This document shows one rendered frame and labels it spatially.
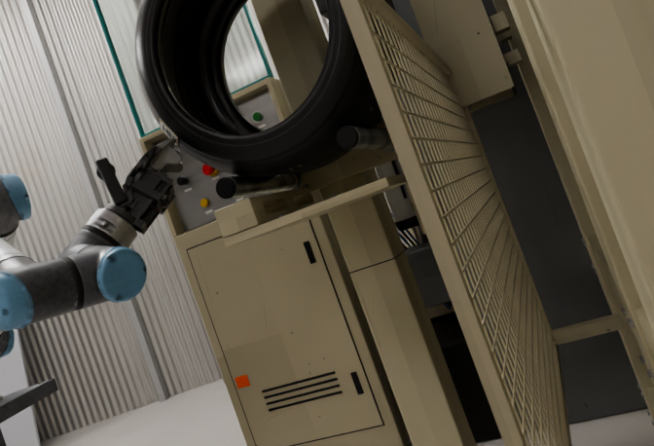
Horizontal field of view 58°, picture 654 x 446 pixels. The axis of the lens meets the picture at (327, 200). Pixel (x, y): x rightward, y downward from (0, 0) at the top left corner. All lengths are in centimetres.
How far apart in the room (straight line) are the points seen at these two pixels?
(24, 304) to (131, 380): 354
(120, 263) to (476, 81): 84
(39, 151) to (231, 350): 289
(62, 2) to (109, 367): 261
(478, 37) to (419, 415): 93
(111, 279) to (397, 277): 75
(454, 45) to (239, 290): 110
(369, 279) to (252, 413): 82
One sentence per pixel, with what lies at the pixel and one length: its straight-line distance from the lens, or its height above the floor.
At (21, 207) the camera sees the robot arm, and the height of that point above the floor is 104.
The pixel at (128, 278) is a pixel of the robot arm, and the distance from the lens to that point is 103.
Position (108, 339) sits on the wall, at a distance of 450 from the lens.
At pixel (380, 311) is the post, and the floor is 50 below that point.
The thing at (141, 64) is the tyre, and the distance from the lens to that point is 133.
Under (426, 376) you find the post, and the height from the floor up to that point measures 31.
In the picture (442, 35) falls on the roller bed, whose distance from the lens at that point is 140.
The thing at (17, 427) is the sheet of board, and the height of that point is 22.
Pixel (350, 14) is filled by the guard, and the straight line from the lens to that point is 60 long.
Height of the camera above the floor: 76
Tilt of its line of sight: 2 degrees up
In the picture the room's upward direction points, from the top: 20 degrees counter-clockwise
